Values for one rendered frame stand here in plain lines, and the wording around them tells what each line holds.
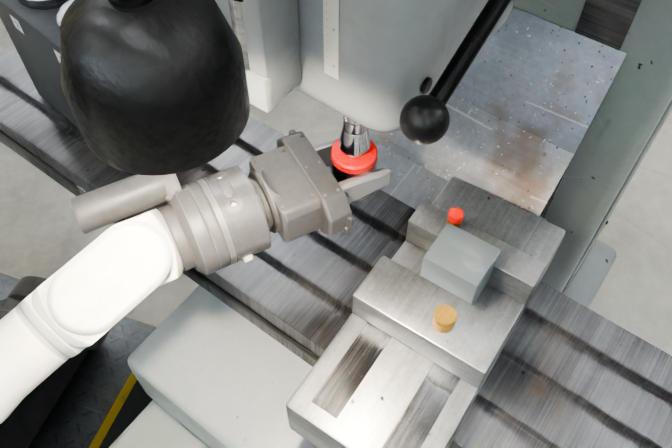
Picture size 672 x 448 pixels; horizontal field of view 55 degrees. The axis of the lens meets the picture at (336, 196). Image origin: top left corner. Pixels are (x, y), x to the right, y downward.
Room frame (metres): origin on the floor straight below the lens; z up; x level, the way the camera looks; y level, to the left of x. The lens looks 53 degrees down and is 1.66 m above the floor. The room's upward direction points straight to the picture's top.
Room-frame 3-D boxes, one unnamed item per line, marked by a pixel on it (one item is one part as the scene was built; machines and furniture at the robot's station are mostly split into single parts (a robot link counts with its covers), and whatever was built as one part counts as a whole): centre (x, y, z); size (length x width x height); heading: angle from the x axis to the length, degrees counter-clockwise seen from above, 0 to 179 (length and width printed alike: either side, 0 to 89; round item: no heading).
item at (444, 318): (0.29, -0.11, 1.08); 0.02 x 0.02 x 0.02
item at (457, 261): (0.35, -0.13, 1.08); 0.06 x 0.05 x 0.06; 56
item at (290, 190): (0.39, 0.07, 1.14); 0.13 x 0.12 x 0.10; 28
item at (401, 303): (0.30, -0.10, 1.06); 0.15 x 0.06 x 0.04; 56
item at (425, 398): (0.32, -0.11, 1.02); 0.35 x 0.15 x 0.11; 146
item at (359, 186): (0.40, -0.03, 1.14); 0.06 x 0.02 x 0.03; 118
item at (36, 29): (0.69, 0.33, 1.07); 0.22 x 0.12 x 0.20; 48
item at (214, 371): (0.43, -0.01, 0.83); 0.50 x 0.35 x 0.12; 143
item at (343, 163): (0.43, -0.02, 1.16); 0.05 x 0.05 x 0.01
